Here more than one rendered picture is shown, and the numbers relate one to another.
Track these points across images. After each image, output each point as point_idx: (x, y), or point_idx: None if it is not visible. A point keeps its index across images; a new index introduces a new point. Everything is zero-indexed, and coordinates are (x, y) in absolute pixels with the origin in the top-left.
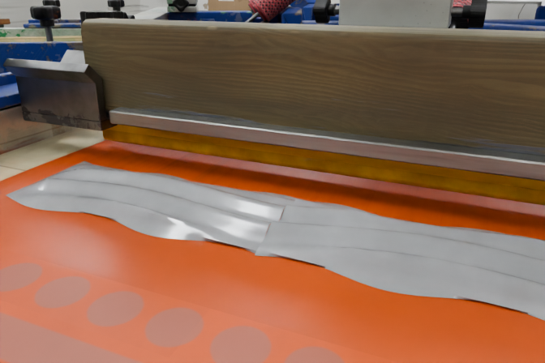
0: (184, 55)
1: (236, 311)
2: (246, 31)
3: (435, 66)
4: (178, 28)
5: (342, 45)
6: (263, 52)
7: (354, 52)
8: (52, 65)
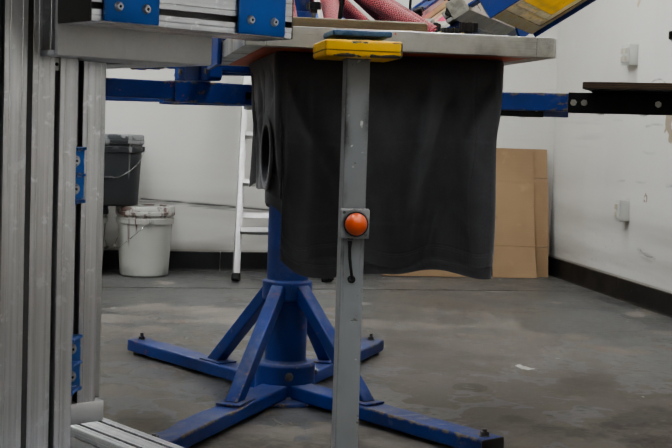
0: (304, 26)
1: None
2: (325, 19)
3: (376, 28)
4: (302, 18)
5: (353, 23)
6: (330, 25)
7: (356, 25)
8: None
